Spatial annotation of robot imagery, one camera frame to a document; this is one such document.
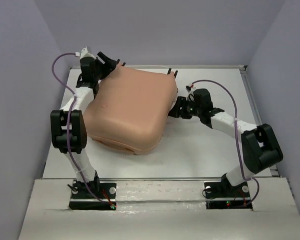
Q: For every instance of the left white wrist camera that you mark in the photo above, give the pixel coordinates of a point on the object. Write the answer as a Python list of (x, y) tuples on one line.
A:
[(85, 52)]

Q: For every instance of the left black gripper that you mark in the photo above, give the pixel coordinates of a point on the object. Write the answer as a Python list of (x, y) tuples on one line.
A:
[(110, 65)]

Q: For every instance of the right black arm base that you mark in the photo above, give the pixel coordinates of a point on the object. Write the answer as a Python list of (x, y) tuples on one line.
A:
[(236, 198)]

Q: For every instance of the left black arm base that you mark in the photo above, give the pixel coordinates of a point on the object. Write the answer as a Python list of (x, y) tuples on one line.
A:
[(102, 200)]

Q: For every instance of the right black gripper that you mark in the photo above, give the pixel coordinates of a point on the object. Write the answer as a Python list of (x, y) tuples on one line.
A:
[(181, 102)]

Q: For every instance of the pink hard-shell suitcase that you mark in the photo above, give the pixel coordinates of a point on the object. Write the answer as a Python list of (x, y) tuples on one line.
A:
[(130, 110)]

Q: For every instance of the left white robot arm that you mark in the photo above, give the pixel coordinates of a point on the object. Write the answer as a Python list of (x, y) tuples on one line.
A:
[(68, 130)]

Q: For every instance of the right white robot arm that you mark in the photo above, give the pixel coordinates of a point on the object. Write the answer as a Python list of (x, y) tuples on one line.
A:
[(257, 145)]

